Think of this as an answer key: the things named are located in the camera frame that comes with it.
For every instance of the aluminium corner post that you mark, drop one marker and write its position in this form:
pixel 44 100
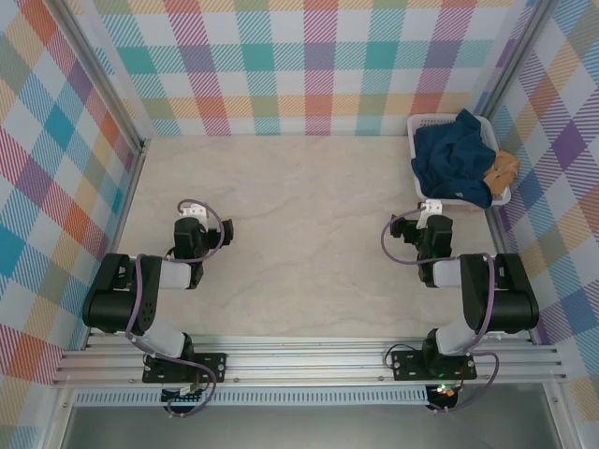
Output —
pixel 100 75
pixel 515 61

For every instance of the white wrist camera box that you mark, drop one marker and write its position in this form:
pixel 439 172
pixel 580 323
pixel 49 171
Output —
pixel 430 208
pixel 194 211

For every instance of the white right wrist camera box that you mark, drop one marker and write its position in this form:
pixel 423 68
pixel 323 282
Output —
pixel 430 208

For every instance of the navy blue t-shirt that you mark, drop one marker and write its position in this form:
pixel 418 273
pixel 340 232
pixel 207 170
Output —
pixel 449 159

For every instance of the white plastic laundry basket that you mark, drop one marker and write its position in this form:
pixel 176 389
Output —
pixel 414 126

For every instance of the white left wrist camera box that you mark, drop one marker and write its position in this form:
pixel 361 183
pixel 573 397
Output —
pixel 194 211

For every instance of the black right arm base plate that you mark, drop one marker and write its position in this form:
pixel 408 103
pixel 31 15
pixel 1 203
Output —
pixel 404 367

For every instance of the grey metal sheet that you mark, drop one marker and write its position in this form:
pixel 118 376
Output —
pixel 304 428

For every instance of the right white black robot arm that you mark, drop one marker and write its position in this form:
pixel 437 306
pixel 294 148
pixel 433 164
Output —
pixel 510 304

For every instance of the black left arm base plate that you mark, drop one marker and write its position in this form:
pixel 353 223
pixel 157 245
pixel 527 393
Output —
pixel 213 367

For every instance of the tan t-shirt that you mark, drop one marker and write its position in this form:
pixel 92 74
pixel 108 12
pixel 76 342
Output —
pixel 503 168

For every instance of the aluminium mounting rail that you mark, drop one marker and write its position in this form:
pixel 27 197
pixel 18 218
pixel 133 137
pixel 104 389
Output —
pixel 304 362

